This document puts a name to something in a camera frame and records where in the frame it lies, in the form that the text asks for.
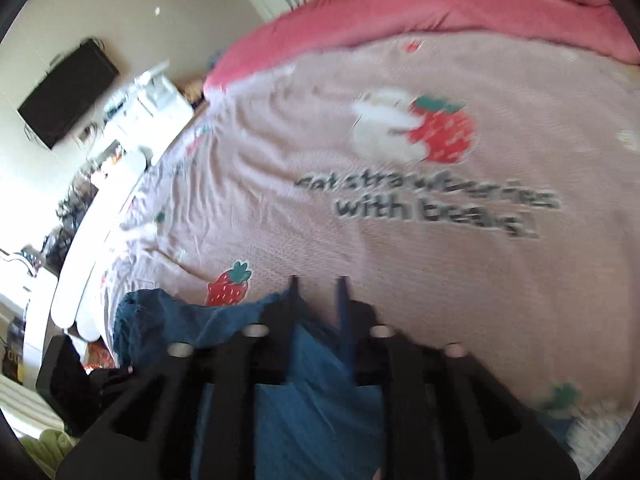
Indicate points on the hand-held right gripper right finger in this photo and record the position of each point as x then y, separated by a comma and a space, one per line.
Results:
345, 310

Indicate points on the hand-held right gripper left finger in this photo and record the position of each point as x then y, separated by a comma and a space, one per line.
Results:
286, 322

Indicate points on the blue denim pants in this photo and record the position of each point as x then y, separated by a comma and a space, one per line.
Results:
310, 420

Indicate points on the cluttered side shelf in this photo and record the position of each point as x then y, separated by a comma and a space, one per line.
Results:
12, 355

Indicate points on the pink strawberry printed bedsheet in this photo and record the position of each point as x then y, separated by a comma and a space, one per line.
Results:
400, 280

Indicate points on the green cloth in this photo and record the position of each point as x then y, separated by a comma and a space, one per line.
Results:
47, 452

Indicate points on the white bed footboard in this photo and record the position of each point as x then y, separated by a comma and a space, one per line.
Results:
90, 240

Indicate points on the brown patterned cloth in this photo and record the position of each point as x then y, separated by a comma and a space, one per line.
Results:
192, 94

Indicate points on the white dresser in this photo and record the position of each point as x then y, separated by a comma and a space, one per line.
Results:
150, 102

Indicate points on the pink quilt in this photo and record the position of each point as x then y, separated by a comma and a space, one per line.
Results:
450, 5

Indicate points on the black wall television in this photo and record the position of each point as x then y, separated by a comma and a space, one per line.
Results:
65, 95

